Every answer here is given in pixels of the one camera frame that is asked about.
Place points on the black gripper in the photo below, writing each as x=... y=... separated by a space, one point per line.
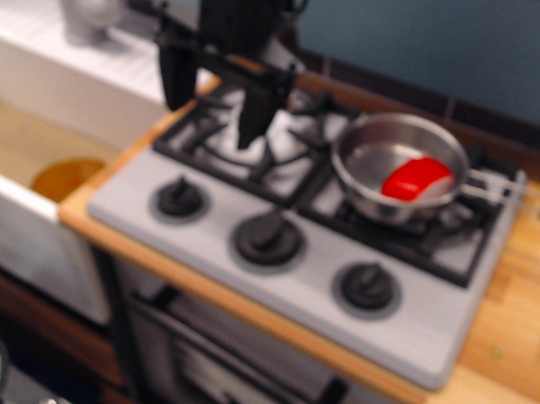
x=230 y=39

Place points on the stainless steel pot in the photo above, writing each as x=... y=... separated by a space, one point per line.
x=373 y=146

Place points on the white burner cap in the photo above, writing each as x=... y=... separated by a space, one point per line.
x=279 y=139

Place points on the black left burner grate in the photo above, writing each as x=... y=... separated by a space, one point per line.
x=278 y=165

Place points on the black burner grate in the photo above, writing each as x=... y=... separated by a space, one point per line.
x=278 y=165
x=460 y=245

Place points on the black left stove knob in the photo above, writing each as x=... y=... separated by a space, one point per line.
x=179 y=201

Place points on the black stove knob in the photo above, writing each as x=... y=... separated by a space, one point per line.
x=179 y=201
x=268 y=242
x=367 y=291

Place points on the grey toy faucet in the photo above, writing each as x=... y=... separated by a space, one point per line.
x=86 y=21

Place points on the black middle stove knob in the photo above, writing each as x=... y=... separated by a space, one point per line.
x=268 y=242

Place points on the white toy sink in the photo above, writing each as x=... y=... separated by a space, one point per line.
x=60 y=102

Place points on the orange plastic plate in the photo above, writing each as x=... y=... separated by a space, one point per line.
x=61 y=179

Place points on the grey toy stove top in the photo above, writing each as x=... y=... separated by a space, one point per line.
x=421 y=341

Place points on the red toy cheese wedge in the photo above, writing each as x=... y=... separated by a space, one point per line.
x=417 y=179

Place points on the black right stove knob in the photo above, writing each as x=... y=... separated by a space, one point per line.
x=367 y=291

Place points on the toy oven door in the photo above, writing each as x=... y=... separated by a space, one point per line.
x=231 y=363

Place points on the black right burner grate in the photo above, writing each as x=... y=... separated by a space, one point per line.
x=460 y=245

